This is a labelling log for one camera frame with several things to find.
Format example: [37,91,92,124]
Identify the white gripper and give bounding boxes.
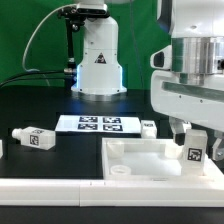
[151,70,224,161]

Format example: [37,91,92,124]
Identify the white square tabletop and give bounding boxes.
[101,138,219,181]

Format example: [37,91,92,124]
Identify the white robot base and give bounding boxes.
[70,0,128,102]

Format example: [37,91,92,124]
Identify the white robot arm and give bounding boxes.
[150,0,224,161]

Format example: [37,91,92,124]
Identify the white marker sheet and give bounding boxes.
[55,115,141,134]

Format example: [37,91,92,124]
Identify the white L-shaped fence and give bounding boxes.
[0,170,224,207]

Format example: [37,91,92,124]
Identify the white part left edge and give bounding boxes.
[0,140,3,159]

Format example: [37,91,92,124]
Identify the black cables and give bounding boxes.
[0,69,74,90]

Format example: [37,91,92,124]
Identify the black camera on stand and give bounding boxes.
[57,2,109,75]

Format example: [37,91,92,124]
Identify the grey camera cable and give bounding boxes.
[21,4,73,87]

